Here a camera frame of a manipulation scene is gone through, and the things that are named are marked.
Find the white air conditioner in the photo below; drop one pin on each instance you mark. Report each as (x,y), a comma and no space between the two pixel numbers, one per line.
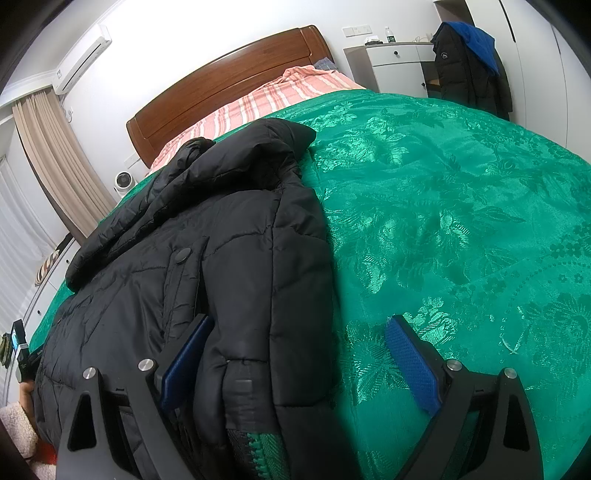
(81,60)

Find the small white fan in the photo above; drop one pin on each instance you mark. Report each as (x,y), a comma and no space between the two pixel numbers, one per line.
(123,181)

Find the blue hooded garment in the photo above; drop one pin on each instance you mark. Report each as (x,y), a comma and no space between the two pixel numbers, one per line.
(480,44)

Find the grey plaid pillow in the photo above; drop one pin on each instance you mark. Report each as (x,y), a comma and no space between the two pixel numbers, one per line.
(324,63)

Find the person's left forearm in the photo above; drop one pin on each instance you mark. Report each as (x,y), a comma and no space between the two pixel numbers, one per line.
(18,429)

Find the white wall switch plate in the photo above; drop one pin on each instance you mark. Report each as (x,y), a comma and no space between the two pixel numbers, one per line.
(356,31)

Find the pink striped bed sheet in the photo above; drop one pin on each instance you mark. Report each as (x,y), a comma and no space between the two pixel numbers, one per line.
(258,101)

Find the striped cushion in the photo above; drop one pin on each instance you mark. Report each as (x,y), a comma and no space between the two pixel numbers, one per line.
(46,268)

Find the brown wooden stool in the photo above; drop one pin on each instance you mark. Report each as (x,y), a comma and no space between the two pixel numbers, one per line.
(433,83)

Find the wooden bed headboard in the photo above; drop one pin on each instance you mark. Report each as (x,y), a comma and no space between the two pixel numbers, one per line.
(221,83)

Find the black puffer jacket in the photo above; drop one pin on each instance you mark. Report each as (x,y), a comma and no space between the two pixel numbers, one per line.
(258,277)

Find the black hanging coat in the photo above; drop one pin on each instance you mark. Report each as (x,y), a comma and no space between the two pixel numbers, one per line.
(461,74)

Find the white sheer curtain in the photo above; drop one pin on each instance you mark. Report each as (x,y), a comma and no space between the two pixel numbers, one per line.
(23,221)

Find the white dresser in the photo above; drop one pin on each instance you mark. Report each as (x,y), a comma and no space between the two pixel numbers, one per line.
(392,64)

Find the white wardrobe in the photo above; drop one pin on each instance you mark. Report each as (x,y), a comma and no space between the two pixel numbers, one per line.
(545,69)

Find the green floral blanket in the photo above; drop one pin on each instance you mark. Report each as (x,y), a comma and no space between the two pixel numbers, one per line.
(461,230)

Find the beige curtain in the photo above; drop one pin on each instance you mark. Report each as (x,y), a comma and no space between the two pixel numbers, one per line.
(60,161)

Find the white window bench cabinet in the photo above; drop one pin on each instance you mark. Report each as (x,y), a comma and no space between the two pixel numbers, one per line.
(41,302)

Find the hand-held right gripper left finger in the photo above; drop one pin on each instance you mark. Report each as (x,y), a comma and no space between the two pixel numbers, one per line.
(184,364)

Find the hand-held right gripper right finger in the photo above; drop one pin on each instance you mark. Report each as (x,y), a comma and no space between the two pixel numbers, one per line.
(411,364)

